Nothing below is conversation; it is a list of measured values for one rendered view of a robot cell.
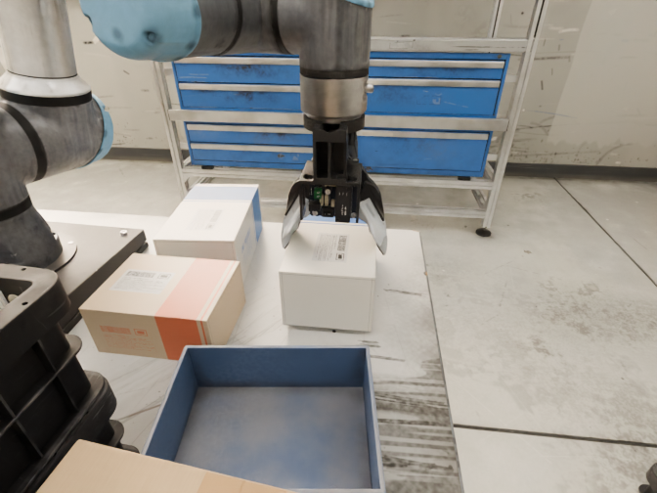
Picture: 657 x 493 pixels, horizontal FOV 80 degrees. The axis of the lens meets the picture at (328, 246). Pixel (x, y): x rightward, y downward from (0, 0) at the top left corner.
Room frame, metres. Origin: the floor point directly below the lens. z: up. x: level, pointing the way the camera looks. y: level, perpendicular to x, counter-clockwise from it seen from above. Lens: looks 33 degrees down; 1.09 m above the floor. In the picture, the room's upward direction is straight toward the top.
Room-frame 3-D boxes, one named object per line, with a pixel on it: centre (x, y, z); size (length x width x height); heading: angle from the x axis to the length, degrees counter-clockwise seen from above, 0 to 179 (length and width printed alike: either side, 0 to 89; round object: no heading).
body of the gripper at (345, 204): (0.45, -0.01, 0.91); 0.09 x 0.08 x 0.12; 174
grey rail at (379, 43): (1.94, -0.02, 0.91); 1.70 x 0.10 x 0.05; 84
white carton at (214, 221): (0.58, 0.19, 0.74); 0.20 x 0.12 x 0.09; 178
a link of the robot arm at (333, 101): (0.46, -0.01, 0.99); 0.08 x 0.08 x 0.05
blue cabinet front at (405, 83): (1.86, -0.42, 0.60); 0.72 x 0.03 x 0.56; 84
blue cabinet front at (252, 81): (1.95, 0.38, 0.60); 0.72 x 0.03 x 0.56; 84
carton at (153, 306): (0.40, 0.21, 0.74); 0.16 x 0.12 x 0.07; 82
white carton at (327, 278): (0.48, -0.01, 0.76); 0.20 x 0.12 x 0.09; 174
